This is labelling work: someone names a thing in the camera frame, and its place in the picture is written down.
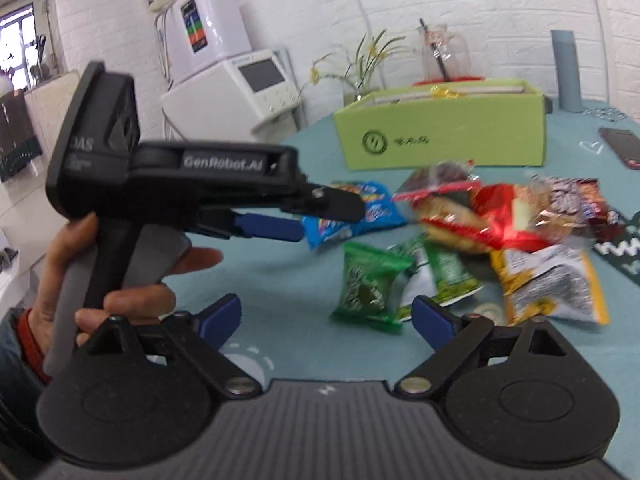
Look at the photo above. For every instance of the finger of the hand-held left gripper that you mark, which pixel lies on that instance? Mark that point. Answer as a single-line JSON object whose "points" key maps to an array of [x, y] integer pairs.
{"points": [[270, 227], [335, 206]]}

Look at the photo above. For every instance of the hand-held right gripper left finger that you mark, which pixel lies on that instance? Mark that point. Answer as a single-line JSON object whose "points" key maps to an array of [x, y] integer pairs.
{"points": [[220, 320]]}

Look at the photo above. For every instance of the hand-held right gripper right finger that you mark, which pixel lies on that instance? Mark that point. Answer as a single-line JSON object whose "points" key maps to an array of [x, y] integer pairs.
{"points": [[430, 322]]}

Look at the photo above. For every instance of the blue snack packet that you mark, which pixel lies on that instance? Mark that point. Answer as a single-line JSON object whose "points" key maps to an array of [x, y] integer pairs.
{"points": [[385, 210]]}

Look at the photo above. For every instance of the green and white snack packet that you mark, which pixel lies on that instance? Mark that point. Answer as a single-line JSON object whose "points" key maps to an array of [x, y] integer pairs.
{"points": [[450, 270]]}

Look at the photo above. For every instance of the clear bread packet red trim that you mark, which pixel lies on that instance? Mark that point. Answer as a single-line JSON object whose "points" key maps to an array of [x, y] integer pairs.
{"points": [[450, 225]]}

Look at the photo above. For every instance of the dark red snack packet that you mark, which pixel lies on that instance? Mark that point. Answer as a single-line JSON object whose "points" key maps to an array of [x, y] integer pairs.
{"points": [[440, 177]]}

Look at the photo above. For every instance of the yellow and white snack packet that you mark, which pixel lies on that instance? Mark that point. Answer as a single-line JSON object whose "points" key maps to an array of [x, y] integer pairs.
{"points": [[545, 280]]}

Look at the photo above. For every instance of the green cardboard box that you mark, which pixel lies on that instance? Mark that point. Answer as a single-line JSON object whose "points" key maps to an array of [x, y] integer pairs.
{"points": [[450, 135]]}

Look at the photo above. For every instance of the brown snack packet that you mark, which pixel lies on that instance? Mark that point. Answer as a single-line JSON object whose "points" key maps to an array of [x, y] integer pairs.
{"points": [[575, 205]]}

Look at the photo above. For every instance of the person's left hand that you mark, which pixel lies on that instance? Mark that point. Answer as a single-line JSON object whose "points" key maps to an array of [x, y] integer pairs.
{"points": [[55, 280]]}

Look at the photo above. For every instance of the teal tablecloth with heart print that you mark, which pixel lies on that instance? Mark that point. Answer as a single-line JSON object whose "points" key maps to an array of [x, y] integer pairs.
{"points": [[295, 290]]}

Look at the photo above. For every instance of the white appliance with screen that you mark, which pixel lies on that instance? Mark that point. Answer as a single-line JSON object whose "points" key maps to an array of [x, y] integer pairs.
{"points": [[220, 100]]}

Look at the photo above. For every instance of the window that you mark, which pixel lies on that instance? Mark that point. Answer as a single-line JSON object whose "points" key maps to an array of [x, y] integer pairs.
{"points": [[15, 45]]}

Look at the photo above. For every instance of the yellow flower plant in vase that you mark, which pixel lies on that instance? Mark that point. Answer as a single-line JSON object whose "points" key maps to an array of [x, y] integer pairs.
{"points": [[367, 60]]}

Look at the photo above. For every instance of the white water purifier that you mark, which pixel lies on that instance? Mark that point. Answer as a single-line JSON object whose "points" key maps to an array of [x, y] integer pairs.
{"points": [[210, 25]]}

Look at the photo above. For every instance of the glass pitcher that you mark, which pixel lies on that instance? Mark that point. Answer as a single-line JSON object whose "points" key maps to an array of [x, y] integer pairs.
{"points": [[445, 52]]}

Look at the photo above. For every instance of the smartphone with red case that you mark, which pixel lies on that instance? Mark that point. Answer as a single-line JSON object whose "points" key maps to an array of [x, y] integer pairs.
{"points": [[622, 145]]}

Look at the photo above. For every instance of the grey thermos bottle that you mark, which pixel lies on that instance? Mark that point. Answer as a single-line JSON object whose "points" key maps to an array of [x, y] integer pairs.
{"points": [[566, 70]]}

